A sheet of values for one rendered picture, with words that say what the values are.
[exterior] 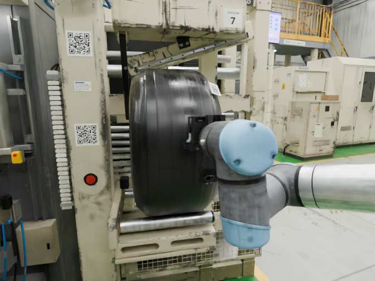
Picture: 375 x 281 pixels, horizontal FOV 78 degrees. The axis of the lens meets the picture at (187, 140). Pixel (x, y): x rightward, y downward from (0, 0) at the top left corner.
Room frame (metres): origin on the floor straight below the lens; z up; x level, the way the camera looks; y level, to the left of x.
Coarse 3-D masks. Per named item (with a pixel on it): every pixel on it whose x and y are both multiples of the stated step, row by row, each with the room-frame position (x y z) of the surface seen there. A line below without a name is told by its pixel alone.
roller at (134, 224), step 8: (152, 216) 0.76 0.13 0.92; (160, 216) 0.76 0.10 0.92; (168, 216) 0.76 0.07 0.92; (176, 216) 0.77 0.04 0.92; (184, 216) 0.77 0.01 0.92; (192, 216) 0.77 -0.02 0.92; (200, 216) 0.78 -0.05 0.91; (208, 216) 0.78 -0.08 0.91; (120, 224) 0.74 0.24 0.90; (128, 224) 0.72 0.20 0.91; (136, 224) 0.73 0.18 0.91; (144, 224) 0.73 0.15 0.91; (152, 224) 0.74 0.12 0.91; (160, 224) 0.74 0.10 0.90; (168, 224) 0.75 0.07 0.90; (176, 224) 0.75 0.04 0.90; (184, 224) 0.76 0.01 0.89; (192, 224) 0.77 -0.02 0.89; (120, 232) 0.73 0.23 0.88
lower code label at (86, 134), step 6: (78, 126) 0.76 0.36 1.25; (84, 126) 0.77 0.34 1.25; (90, 126) 0.77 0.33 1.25; (96, 126) 0.77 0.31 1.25; (78, 132) 0.76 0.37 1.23; (84, 132) 0.77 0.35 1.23; (90, 132) 0.77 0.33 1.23; (96, 132) 0.77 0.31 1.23; (78, 138) 0.76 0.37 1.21; (84, 138) 0.77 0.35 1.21; (90, 138) 0.77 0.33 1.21; (96, 138) 0.77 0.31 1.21; (78, 144) 0.76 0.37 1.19; (84, 144) 0.77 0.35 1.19; (90, 144) 0.77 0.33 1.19; (96, 144) 0.77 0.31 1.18
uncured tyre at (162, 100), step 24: (144, 72) 0.80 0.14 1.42; (168, 72) 0.80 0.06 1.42; (192, 72) 0.82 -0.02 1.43; (144, 96) 0.69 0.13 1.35; (168, 96) 0.69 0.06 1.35; (192, 96) 0.71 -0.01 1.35; (216, 96) 0.77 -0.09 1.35; (144, 120) 0.65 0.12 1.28; (168, 120) 0.65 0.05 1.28; (144, 144) 0.63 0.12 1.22; (168, 144) 0.63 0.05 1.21; (144, 168) 0.63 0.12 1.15; (192, 168) 0.64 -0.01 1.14; (144, 192) 0.65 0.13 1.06; (168, 192) 0.65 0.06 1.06; (192, 192) 0.67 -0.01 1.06; (216, 192) 0.73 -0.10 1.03
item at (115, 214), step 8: (120, 192) 0.91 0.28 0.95; (120, 200) 0.85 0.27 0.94; (112, 208) 0.77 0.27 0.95; (120, 208) 0.83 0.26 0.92; (112, 216) 0.71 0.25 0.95; (120, 216) 0.81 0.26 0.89; (112, 224) 0.67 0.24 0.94; (112, 232) 0.67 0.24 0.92; (112, 240) 0.67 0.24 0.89; (112, 248) 0.67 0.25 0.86
